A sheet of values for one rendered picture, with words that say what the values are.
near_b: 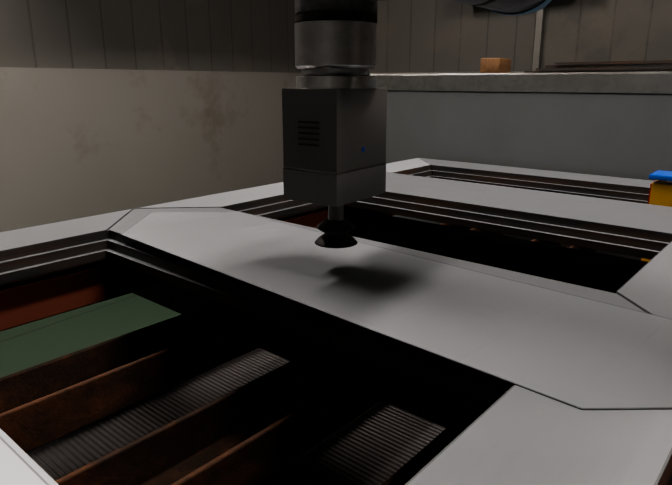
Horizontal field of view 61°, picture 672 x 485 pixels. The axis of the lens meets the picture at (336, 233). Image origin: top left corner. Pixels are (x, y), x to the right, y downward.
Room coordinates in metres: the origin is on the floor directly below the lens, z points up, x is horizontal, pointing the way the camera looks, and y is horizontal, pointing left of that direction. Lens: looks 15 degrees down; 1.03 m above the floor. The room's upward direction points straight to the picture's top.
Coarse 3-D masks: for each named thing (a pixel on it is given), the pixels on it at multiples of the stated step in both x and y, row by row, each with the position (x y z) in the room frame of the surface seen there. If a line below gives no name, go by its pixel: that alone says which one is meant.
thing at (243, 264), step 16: (288, 240) 0.66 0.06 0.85; (304, 240) 0.66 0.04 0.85; (224, 256) 0.60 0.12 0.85; (240, 256) 0.60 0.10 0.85; (256, 256) 0.60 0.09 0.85; (272, 256) 0.60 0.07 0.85; (288, 256) 0.60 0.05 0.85; (304, 256) 0.60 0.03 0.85; (224, 272) 0.54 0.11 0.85; (240, 272) 0.54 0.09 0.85; (256, 272) 0.54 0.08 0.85
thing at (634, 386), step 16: (656, 336) 0.39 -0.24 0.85; (640, 352) 0.37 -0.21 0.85; (656, 352) 0.37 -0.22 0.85; (624, 368) 0.34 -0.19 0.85; (640, 368) 0.34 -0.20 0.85; (656, 368) 0.34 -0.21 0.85; (608, 384) 0.32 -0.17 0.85; (624, 384) 0.32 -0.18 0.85; (640, 384) 0.32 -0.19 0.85; (656, 384) 0.32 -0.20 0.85; (592, 400) 0.30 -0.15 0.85; (608, 400) 0.30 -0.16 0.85; (624, 400) 0.30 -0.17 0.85; (640, 400) 0.30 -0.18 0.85; (656, 400) 0.30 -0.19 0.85
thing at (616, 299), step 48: (576, 192) 1.09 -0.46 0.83; (624, 192) 1.03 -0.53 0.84; (96, 240) 0.70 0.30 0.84; (576, 240) 0.75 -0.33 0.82; (624, 240) 0.72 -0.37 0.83; (192, 288) 0.58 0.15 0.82; (240, 288) 0.54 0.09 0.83; (576, 288) 0.50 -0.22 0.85; (336, 336) 0.45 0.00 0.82; (384, 336) 0.42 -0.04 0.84; (480, 384) 0.36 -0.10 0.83; (0, 432) 0.31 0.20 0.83; (48, 480) 0.25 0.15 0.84
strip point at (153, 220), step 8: (152, 216) 0.79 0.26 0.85; (160, 216) 0.79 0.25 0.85; (168, 216) 0.79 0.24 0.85; (176, 216) 0.79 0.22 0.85; (184, 216) 0.79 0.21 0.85; (192, 216) 0.79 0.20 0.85; (200, 216) 0.79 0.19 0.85; (208, 216) 0.79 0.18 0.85; (136, 224) 0.74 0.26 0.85; (144, 224) 0.74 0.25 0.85; (152, 224) 0.74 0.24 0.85; (160, 224) 0.74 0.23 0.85; (168, 224) 0.74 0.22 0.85; (128, 232) 0.70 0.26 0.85
